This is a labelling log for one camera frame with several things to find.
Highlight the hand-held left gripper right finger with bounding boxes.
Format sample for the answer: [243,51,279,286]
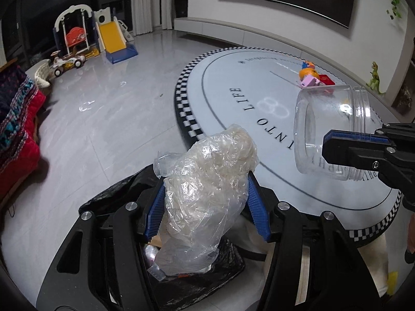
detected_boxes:
[246,171,381,311]

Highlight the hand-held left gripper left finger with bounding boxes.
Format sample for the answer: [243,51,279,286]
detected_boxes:
[36,178,167,311]

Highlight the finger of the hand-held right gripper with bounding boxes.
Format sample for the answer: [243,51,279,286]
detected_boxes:
[322,124,415,145]
[322,143,398,171]

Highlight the clear plastic jar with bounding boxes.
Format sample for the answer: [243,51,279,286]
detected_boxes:
[293,84,372,182]

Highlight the printed plastic wrapper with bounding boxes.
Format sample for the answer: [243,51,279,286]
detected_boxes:
[143,244,159,264]

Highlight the clear plastic bag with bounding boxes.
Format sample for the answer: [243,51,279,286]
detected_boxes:
[154,124,258,274]

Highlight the black trash bag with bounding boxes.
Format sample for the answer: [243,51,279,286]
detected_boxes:
[79,164,269,311]

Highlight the person's right hand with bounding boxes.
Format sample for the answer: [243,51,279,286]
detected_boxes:
[404,212,415,263]

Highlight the brown dried decoration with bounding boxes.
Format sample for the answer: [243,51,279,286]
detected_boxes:
[396,84,414,114]

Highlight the green toy dinosaur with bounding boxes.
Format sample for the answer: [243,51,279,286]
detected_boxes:
[366,61,386,95]

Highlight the pink toy block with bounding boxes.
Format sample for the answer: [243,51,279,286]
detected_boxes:
[298,74,326,89]

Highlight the orange toy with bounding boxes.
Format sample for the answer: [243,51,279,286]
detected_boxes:
[299,66,320,80]

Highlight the small yellow item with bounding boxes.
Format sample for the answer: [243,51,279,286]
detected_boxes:
[387,270,399,295]

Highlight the red patterned blanket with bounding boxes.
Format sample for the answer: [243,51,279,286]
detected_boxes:
[0,58,46,201]

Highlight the toy ride-on car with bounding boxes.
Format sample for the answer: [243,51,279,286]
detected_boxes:
[49,53,87,77]

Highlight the white basket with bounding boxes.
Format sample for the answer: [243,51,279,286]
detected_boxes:
[32,60,54,89]

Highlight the yellow toy slide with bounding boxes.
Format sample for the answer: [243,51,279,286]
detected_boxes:
[93,8,139,65]

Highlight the round rug with lettering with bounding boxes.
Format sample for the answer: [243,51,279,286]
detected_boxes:
[173,18,415,117]

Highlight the toy swing set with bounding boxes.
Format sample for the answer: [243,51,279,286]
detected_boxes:
[52,4,99,62]

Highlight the white curtain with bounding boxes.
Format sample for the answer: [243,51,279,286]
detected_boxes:
[130,0,177,36]

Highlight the dark window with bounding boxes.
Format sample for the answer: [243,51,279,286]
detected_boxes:
[0,0,133,65]

